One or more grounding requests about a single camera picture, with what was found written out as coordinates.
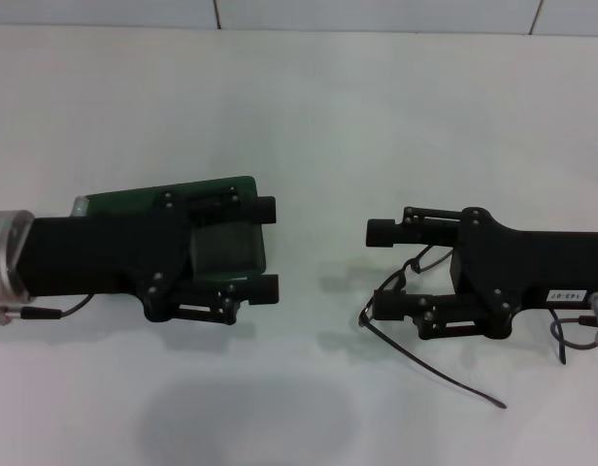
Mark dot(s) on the black glasses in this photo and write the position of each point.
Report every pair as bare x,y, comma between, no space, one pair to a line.
366,316

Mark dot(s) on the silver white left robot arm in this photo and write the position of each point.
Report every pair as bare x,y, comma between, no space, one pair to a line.
8,252

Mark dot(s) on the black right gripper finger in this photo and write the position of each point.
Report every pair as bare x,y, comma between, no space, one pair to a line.
262,211
262,289

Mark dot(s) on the green glasses case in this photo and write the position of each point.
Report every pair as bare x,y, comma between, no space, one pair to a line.
134,196

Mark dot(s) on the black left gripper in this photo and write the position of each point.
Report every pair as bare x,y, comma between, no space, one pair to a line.
95,252

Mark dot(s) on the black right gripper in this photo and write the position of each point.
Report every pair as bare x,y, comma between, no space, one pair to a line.
532,267

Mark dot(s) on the silver cylindrical left wrist post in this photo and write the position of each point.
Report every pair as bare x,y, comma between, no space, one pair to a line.
79,206

